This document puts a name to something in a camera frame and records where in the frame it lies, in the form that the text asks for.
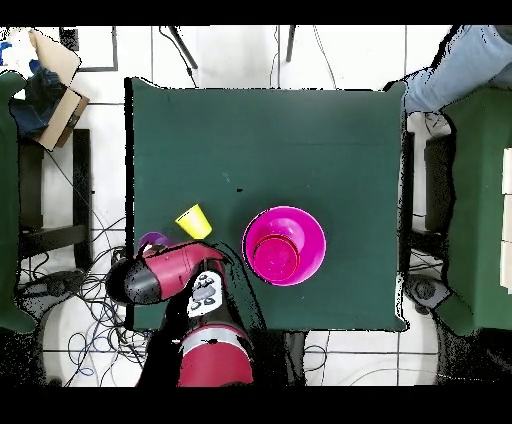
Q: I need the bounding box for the purple cup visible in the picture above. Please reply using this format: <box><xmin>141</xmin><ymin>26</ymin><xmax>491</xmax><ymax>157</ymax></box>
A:
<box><xmin>136</xmin><ymin>231</ymin><xmax>172</xmax><ymax>251</ymax></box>

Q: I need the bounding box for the yellow cup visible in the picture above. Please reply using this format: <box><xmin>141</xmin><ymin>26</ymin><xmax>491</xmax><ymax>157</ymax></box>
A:
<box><xmin>174</xmin><ymin>203</ymin><xmax>214</xmax><ymax>241</ymax></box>

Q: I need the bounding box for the small red-orange bowl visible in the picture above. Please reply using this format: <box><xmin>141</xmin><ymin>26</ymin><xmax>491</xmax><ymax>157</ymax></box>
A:
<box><xmin>251</xmin><ymin>233</ymin><xmax>302</xmax><ymax>282</ymax></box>

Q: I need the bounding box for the small crimson bowl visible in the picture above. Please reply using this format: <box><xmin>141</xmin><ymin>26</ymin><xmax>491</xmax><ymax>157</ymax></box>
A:
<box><xmin>253</xmin><ymin>236</ymin><xmax>300</xmax><ymax>284</ymax></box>

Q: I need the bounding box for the large pink bowl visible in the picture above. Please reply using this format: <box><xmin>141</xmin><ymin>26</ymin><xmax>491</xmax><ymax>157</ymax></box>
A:
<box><xmin>241</xmin><ymin>205</ymin><xmax>328</xmax><ymax>288</ymax></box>

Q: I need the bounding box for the white box stack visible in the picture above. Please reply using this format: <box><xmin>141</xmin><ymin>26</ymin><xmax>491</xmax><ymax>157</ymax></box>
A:
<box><xmin>499</xmin><ymin>147</ymin><xmax>512</xmax><ymax>295</ymax></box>

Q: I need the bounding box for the grey base with black knob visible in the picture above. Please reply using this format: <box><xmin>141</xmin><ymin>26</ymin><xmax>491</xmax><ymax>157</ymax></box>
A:
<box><xmin>403</xmin><ymin>273</ymin><xmax>451</xmax><ymax>315</ymax></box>
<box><xmin>23</xmin><ymin>269</ymin><xmax>87</xmax><ymax>307</ymax></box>

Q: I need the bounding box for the green cloth side table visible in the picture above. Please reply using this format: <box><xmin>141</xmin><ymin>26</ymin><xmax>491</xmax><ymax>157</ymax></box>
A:
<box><xmin>439</xmin><ymin>83</ymin><xmax>512</xmax><ymax>337</ymax></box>
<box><xmin>0</xmin><ymin>70</ymin><xmax>38</xmax><ymax>335</ymax></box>

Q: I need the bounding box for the dark green table cloth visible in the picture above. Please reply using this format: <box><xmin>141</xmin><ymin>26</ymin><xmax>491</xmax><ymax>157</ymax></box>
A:
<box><xmin>124</xmin><ymin>76</ymin><xmax>411</xmax><ymax>333</ymax></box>

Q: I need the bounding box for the cardboard box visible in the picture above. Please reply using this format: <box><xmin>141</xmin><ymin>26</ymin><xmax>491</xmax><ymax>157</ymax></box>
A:
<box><xmin>9</xmin><ymin>28</ymin><xmax>91</xmax><ymax>153</ymax></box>

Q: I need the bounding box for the dark blue cloth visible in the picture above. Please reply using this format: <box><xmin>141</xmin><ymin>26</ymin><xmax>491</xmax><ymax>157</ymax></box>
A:
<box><xmin>9</xmin><ymin>59</ymin><xmax>67</xmax><ymax>137</ymax></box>

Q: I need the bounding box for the black tripod leg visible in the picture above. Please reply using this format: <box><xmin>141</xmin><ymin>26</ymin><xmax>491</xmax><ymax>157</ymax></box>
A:
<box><xmin>167</xmin><ymin>25</ymin><xmax>199</xmax><ymax>70</ymax></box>
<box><xmin>285</xmin><ymin>25</ymin><xmax>298</xmax><ymax>63</ymax></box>

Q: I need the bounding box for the person's foot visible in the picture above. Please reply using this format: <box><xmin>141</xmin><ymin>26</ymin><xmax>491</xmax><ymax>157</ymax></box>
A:
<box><xmin>421</xmin><ymin>111</ymin><xmax>454</xmax><ymax>139</ymax></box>

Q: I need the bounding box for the tangle of cables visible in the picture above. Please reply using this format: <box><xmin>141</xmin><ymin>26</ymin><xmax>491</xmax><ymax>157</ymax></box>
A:
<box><xmin>19</xmin><ymin>215</ymin><xmax>149</xmax><ymax>387</ymax></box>

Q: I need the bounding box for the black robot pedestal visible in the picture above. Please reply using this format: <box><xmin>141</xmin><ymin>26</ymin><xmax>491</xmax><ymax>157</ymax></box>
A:
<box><xmin>275</xmin><ymin>330</ymin><xmax>309</xmax><ymax>387</ymax></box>

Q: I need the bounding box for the black rectangular frame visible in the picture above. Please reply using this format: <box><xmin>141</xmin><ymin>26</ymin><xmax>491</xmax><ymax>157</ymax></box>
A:
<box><xmin>59</xmin><ymin>25</ymin><xmax>119</xmax><ymax>73</ymax></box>

